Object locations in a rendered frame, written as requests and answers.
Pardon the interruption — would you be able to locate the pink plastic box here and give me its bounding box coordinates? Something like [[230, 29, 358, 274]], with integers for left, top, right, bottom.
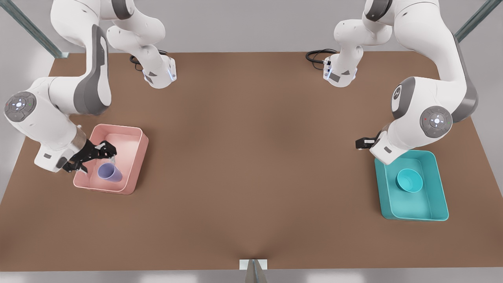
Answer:
[[73, 124, 149, 195]]

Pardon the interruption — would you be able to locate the silver frame post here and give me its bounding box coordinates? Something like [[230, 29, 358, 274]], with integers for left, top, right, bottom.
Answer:
[[0, 0, 70, 59], [455, 0, 503, 43], [239, 259, 268, 283]]

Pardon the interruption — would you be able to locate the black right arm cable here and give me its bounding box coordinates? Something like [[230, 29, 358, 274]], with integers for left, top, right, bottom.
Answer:
[[130, 50, 169, 72]]

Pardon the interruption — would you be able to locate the teal plastic box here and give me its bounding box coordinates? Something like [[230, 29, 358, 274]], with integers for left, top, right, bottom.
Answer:
[[374, 150, 449, 222]]

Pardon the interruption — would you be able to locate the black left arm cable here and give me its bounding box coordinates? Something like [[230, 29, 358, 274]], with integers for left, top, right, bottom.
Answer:
[[306, 49, 339, 71]]

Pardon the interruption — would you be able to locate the teal plastic bowl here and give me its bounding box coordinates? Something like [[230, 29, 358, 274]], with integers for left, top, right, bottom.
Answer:
[[396, 169, 424, 193]]

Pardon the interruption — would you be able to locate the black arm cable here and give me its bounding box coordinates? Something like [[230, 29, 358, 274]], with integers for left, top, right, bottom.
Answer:
[[306, 49, 339, 71], [130, 50, 169, 72]]

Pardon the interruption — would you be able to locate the lavender plastic cup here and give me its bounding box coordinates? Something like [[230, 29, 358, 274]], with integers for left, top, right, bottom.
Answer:
[[97, 163, 123, 184]]

